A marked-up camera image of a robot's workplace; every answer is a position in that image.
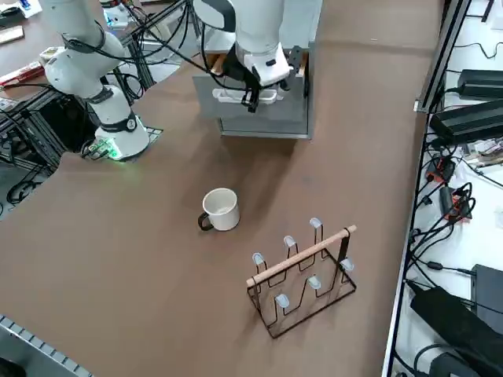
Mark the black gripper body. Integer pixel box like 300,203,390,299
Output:
223,43,257,86

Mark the gray drawer with white handle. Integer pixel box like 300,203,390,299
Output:
191,53,308,122

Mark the white cup with dark handle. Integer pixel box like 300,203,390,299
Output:
197,187,241,232

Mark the gray drawer with recessed grip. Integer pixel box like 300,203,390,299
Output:
218,117,310,137

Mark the gray steel drawer cabinet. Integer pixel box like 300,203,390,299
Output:
195,0,324,141

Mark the white device with blue light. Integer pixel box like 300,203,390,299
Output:
100,0,130,29

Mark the dark ribbed power adapter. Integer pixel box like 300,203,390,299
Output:
429,99,503,145

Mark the red and black device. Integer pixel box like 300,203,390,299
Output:
426,154,457,185

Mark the small printed box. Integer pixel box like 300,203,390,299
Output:
38,46,64,63

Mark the black power adapter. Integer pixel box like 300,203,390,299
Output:
457,68,503,100

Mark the red packet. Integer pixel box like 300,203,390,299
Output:
0,64,45,86

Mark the printed packaging pile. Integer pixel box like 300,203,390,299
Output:
461,137,503,170

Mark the orange and black device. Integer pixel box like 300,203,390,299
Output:
439,184,477,225

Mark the large black power brick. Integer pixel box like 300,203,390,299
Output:
409,284,503,357

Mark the black box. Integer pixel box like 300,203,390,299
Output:
470,263,503,317

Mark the aluminium profile post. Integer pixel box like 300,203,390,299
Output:
416,0,472,113

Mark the black wire cup rack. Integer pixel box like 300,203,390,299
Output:
246,217,358,339

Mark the thin black cable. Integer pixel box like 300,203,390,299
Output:
443,41,503,60

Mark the black cable with ferrite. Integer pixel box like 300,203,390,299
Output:
404,257,475,276

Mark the slotted aluminium edge rail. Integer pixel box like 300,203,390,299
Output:
0,313,94,377

